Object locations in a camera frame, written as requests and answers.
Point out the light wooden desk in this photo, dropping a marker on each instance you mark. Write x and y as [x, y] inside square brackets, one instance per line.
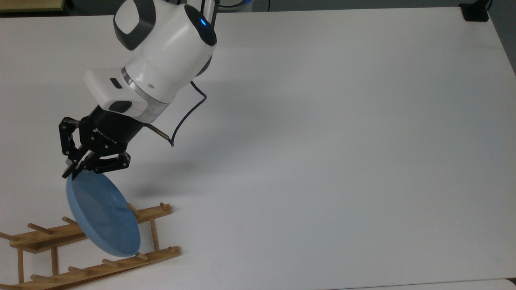
[28, 5]

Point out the black stand base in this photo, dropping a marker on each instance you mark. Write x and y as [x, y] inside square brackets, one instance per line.
[475, 12]

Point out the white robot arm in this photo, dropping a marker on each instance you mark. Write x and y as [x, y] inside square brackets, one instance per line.
[169, 52]

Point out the blue plastic plate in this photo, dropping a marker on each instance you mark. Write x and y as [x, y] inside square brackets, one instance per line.
[100, 213]

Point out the wooden plate rack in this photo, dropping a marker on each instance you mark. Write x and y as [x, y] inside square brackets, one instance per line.
[40, 235]

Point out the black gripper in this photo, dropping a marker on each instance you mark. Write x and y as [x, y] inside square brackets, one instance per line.
[109, 131]

